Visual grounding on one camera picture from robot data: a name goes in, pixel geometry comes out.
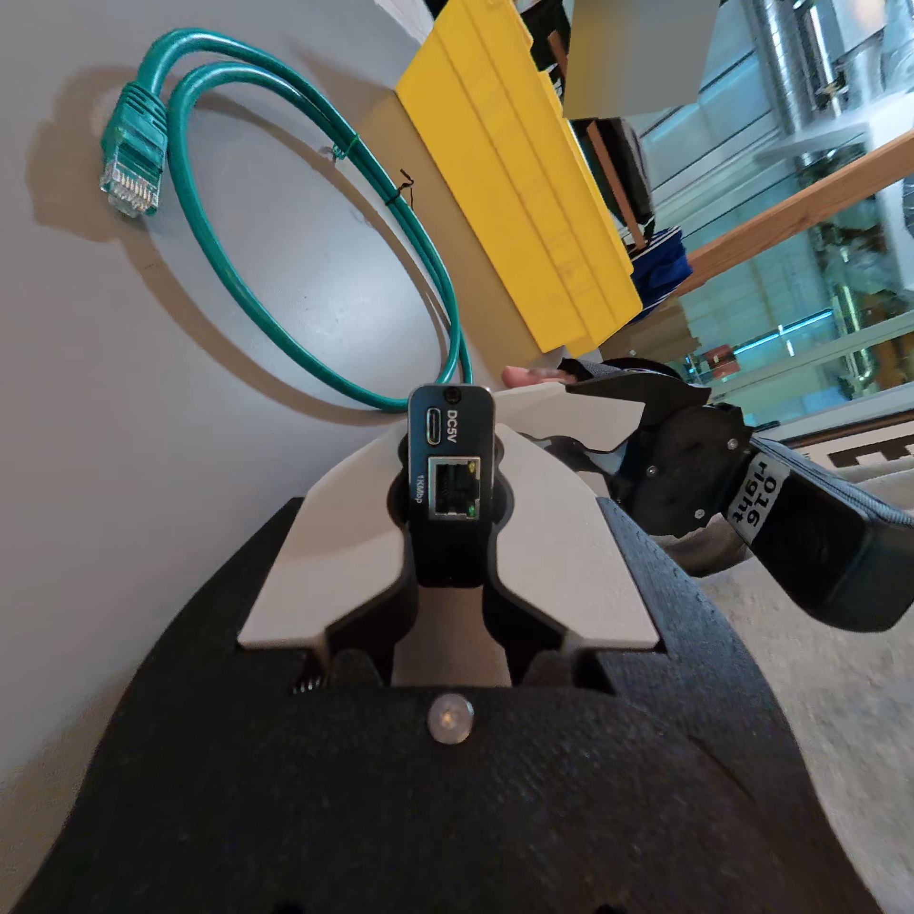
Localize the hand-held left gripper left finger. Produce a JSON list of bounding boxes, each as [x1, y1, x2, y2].
[[236, 426, 420, 652]]

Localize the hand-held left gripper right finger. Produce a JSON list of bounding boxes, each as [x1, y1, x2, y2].
[[484, 421, 661, 651]]

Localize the black network adapter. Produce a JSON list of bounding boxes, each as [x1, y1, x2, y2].
[[406, 383, 497, 590]]

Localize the large yellow plastic bin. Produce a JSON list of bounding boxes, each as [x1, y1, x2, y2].
[[395, 0, 644, 356]]

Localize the green ethernet cable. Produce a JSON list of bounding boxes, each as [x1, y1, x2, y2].
[[99, 27, 474, 414]]

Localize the cardboard box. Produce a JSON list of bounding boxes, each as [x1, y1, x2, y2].
[[628, 300, 697, 358]]

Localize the black framed marker board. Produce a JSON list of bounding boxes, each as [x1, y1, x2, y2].
[[782, 417, 914, 474]]

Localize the blue plastic bin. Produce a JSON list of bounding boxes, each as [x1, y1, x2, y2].
[[632, 227, 695, 322]]

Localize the wooden beam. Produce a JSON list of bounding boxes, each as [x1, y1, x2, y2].
[[675, 132, 914, 295]]

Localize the silver ventilation pipes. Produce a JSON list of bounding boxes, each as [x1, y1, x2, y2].
[[739, 0, 868, 140]]

